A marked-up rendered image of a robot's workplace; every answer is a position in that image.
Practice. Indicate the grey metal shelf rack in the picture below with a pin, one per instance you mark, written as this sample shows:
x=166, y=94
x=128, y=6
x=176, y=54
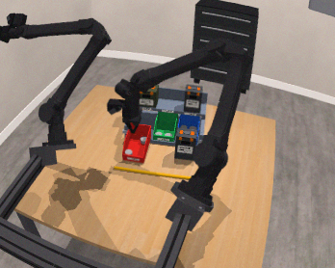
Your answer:
x=169, y=101

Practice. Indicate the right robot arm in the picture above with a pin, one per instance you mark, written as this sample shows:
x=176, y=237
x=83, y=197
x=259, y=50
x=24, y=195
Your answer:
x=210, y=159

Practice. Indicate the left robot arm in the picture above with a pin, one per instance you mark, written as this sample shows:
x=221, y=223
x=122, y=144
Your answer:
x=52, y=112

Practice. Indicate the green open bin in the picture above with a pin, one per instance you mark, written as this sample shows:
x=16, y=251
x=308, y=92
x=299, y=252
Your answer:
x=165, y=123

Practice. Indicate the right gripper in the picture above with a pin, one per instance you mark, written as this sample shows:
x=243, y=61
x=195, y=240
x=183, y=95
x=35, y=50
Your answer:
x=135, y=118

